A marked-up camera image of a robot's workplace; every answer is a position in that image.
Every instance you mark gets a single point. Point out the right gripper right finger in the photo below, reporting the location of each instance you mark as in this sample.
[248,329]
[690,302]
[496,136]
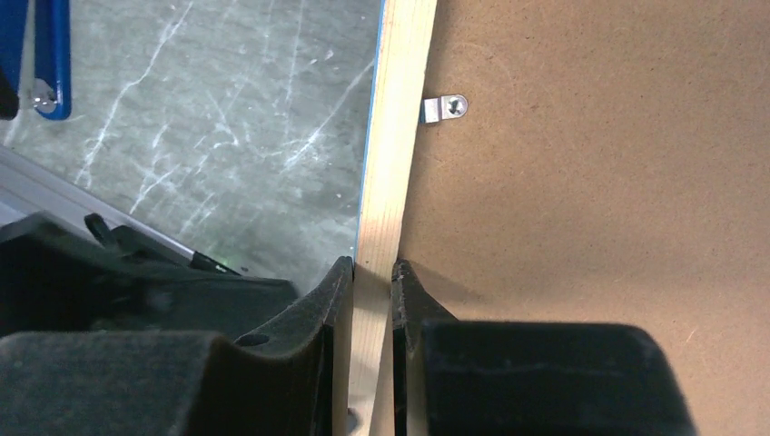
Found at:
[465,377]

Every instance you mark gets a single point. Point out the blue wooden picture frame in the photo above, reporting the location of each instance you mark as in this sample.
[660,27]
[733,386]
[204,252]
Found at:
[399,70]

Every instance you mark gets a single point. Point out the brown cardboard backing board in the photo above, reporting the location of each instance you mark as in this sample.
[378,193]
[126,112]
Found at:
[613,167]

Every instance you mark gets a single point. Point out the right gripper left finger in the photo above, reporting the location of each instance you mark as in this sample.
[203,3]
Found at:
[288,376]

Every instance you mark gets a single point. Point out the blue stapler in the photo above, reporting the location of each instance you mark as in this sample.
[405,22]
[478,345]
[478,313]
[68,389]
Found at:
[36,58]

